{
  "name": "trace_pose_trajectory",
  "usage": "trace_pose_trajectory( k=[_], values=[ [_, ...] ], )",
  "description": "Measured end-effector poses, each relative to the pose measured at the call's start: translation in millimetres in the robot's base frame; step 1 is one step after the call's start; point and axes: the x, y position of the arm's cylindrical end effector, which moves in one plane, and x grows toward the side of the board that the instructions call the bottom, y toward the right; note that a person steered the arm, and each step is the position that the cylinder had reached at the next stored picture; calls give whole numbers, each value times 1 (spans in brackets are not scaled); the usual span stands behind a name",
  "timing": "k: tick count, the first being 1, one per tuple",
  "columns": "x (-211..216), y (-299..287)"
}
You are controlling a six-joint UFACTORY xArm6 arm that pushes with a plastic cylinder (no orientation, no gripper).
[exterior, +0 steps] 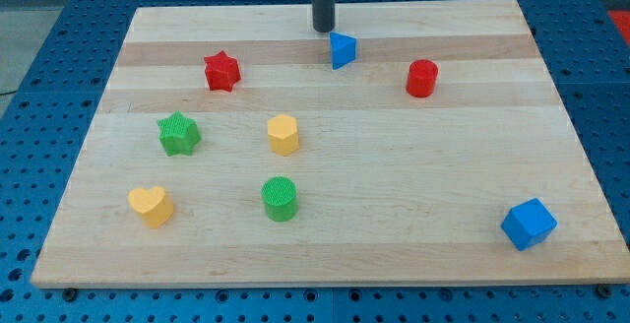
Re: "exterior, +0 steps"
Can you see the red star block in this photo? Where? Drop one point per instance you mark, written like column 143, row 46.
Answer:
column 222, row 72

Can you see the green cylinder block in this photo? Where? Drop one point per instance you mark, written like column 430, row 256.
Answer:
column 279, row 196

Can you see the red cylinder block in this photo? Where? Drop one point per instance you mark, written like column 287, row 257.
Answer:
column 422, row 78

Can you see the blue cube block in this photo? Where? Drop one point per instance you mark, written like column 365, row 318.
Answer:
column 528, row 224

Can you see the yellow hexagon block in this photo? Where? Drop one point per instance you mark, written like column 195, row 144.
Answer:
column 283, row 134

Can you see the blue triangle block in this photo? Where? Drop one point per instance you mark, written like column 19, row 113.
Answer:
column 343, row 49

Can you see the wooden board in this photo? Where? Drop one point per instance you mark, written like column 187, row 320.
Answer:
column 392, row 190

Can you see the yellow heart block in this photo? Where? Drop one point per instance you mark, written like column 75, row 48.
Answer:
column 153, row 205

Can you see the green star block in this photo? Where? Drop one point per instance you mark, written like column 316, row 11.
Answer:
column 178, row 134

